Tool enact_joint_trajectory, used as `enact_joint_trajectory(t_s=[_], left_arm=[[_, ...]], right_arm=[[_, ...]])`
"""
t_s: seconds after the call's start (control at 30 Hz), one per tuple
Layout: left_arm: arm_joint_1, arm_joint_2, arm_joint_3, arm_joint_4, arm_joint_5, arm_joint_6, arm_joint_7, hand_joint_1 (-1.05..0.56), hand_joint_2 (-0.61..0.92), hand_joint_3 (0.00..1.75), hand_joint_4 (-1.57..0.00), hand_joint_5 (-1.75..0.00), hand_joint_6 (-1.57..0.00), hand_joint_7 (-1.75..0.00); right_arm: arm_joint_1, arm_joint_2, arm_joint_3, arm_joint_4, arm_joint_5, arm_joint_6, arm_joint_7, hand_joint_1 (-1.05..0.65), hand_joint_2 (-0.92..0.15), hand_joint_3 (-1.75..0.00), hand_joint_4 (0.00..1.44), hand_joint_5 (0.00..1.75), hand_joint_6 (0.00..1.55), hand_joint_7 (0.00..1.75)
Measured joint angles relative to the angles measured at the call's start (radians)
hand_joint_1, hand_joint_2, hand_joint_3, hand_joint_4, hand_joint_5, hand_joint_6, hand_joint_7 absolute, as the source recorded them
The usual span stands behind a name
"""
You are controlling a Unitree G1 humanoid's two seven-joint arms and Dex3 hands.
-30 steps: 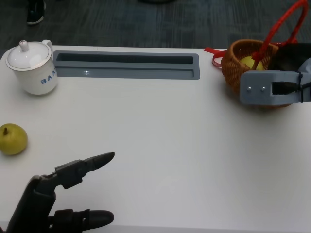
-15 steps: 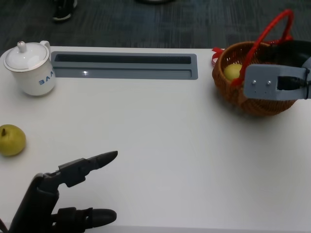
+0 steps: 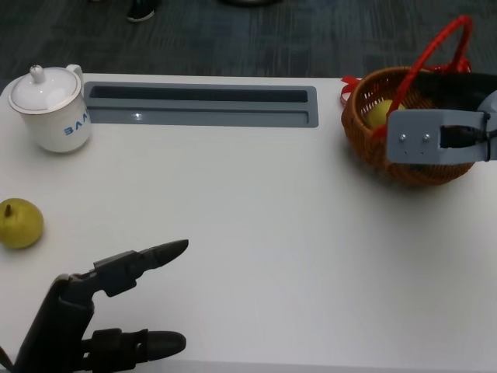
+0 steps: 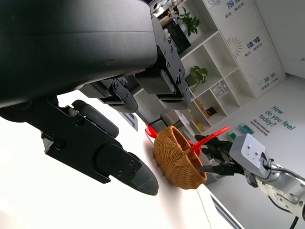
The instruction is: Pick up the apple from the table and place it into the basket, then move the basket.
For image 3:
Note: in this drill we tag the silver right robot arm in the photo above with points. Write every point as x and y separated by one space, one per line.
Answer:
491 116

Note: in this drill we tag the white mug lid with knob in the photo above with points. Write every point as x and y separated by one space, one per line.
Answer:
44 91

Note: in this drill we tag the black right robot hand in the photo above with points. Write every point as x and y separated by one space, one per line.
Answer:
454 91

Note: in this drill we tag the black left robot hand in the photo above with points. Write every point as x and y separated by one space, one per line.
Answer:
58 322

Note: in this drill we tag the dark shoe with white sole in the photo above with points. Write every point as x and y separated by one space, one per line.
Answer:
141 11

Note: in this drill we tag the smooth yellow-green pear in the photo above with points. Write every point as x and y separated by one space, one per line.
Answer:
378 114

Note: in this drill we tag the white ceramic mug blue letters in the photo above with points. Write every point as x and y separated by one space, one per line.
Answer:
58 132

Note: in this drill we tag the yellow-green pear with brown stem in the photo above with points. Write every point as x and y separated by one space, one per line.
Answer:
19 225

